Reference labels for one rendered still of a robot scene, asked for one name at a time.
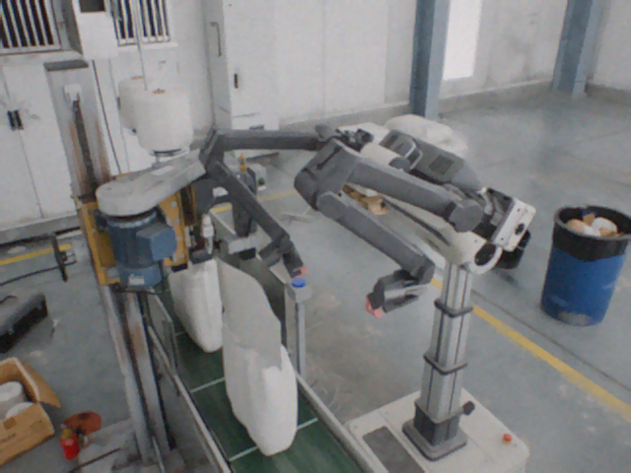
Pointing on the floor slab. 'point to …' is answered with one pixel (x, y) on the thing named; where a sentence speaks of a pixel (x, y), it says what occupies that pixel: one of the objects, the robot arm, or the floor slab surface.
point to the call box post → (300, 339)
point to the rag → (83, 423)
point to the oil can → (69, 443)
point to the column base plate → (124, 433)
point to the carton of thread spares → (25, 430)
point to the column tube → (65, 116)
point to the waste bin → (584, 265)
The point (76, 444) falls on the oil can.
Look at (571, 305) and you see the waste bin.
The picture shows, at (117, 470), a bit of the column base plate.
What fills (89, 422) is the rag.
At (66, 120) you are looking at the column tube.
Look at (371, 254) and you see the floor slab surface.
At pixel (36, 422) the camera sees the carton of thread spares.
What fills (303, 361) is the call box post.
